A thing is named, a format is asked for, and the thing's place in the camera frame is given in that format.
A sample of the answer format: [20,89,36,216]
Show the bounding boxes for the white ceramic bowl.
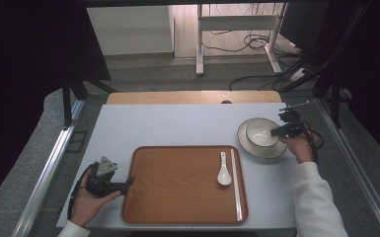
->
[245,118,281,148]

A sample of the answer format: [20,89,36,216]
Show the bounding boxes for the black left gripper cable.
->
[66,162,99,221]

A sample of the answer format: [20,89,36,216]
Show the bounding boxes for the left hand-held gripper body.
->
[85,156,123,198]

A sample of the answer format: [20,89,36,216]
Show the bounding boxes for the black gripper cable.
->
[297,119,320,164]
[66,162,99,221]

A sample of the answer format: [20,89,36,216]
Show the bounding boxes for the white ceramic plate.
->
[236,118,289,160]

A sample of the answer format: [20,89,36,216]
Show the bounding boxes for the white cover board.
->
[56,103,302,230]

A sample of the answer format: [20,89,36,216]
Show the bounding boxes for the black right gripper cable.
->
[297,119,320,164]

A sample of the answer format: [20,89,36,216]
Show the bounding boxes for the brown wooden tray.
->
[121,145,250,226]

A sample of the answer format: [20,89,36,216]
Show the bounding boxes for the black looped floor cable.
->
[305,128,326,150]

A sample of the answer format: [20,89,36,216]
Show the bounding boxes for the aluminium rail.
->
[11,98,87,237]
[314,97,380,237]

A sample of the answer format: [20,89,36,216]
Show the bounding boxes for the person's right hand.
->
[278,131,315,165]

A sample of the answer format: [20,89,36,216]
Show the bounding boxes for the white power strip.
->
[289,67,308,83]

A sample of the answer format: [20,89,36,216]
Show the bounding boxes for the white ceramic spoon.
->
[217,151,233,187]

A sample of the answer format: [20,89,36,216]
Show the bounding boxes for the white metal desk frame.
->
[195,3,288,77]

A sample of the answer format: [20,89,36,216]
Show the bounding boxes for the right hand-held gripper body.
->
[277,100,311,137]

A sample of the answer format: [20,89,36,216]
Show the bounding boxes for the black floor cable bundle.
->
[200,30,301,57]

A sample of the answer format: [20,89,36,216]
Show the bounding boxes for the white cabinet panel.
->
[86,4,176,57]

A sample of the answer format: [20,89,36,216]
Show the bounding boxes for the person's left hand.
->
[69,169,122,229]

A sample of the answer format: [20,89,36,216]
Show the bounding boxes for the black metal stand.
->
[279,3,371,129]
[60,74,116,129]

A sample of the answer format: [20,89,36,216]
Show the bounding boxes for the long black floor cable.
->
[228,67,305,92]

